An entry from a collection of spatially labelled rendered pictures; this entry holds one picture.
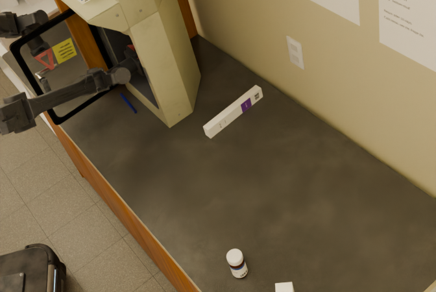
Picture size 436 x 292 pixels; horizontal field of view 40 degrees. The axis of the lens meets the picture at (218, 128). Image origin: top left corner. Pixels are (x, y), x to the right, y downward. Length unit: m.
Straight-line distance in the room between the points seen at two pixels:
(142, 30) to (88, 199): 1.64
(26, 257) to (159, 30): 1.47
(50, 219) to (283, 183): 1.79
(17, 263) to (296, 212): 1.58
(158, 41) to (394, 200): 0.90
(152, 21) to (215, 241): 0.72
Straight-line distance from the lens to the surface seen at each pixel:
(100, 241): 3.22
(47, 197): 3.55
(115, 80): 2.05
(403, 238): 1.82
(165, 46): 2.03
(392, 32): 1.62
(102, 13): 1.86
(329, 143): 2.04
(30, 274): 2.98
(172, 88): 2.13
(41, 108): 1.90
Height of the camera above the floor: 2.49
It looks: 46 degrees down
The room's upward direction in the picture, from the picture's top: 17 degrees counter-clockwise
